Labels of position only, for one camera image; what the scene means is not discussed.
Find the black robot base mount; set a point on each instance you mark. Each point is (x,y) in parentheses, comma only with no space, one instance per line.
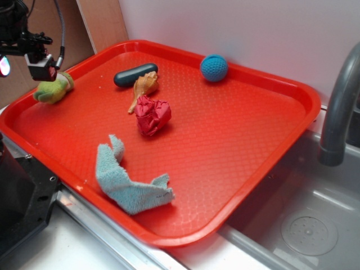
(28,191)

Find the grey sink basin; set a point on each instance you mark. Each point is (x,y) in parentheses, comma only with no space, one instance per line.
(299,182)

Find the blue knitted ball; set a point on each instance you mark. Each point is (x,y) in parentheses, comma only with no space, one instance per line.
(214,68)

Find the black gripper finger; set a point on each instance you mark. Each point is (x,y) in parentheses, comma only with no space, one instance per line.
(5,68)
(42,71)

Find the green plush animal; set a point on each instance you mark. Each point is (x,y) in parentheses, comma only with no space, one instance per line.
(53,92)

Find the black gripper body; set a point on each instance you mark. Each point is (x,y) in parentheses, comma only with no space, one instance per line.
(16,39)

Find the dark grey oblong capsule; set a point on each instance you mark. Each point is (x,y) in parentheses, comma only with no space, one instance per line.
(127,78)

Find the red plastic tray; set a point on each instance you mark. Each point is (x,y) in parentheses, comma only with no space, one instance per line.
(222,139)

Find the golden conch shell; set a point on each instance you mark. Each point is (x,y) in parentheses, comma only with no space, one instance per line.
(143,86)

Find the round sink drain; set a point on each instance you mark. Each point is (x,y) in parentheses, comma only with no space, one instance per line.
(309,233)

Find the grey sink faucet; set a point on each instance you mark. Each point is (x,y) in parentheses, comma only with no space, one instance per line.
(341,124)

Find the light blue cloth rag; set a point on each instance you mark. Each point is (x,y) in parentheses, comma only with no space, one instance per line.
(133,197)

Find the crumpled red paper ball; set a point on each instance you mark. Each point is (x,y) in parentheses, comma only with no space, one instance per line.
(151,115)

